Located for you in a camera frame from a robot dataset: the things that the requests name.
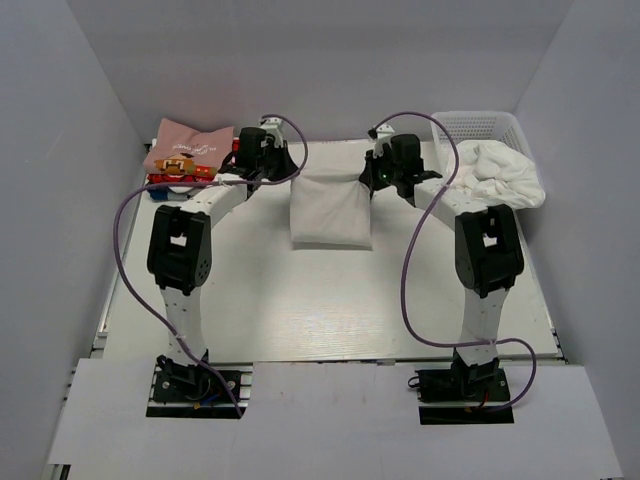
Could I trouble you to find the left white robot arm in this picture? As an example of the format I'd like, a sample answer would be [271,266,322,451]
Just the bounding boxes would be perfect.
[147,116,299,399]

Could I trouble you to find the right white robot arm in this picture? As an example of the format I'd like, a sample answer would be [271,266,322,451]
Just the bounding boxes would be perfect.
[360,126,524,399]

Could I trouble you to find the folded pink t-shirt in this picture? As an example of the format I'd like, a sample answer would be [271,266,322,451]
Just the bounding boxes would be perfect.
[143,118,234,179]

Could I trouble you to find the white plastic basket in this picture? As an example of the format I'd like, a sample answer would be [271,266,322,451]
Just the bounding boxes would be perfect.
[433,111,529,153]

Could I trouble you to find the folded blue white t-shirt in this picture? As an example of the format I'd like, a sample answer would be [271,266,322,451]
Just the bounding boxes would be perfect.
[147,184,193,202]

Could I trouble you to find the crumpled white t-shirt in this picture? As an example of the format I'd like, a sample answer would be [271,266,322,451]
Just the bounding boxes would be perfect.
[452,140,546,210]

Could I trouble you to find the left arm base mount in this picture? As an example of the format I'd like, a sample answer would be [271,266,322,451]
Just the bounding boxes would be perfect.
[146,365,253,420]

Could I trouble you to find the white and green raglan t-shirt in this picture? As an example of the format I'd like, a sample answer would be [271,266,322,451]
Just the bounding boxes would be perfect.
[290,171,372,250]

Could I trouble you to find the folded red t-shirt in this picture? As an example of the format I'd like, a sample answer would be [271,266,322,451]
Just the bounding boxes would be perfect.
[145,135,247,194]

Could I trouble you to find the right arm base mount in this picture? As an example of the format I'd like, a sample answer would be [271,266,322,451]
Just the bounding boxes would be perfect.
[407,368,514,426]

